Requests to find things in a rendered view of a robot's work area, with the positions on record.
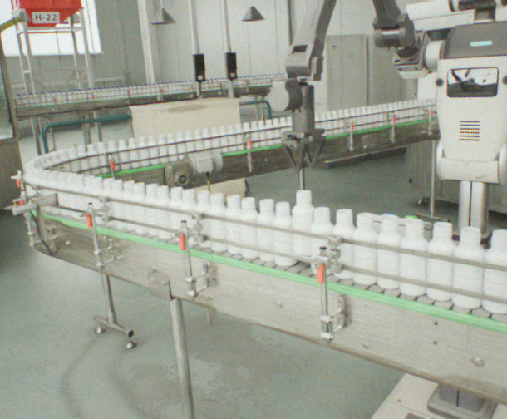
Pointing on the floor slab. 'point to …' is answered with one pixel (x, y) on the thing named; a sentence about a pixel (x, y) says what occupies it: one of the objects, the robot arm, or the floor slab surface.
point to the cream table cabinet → (189, 122)
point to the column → (150, 41)
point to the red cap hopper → (56, 10)
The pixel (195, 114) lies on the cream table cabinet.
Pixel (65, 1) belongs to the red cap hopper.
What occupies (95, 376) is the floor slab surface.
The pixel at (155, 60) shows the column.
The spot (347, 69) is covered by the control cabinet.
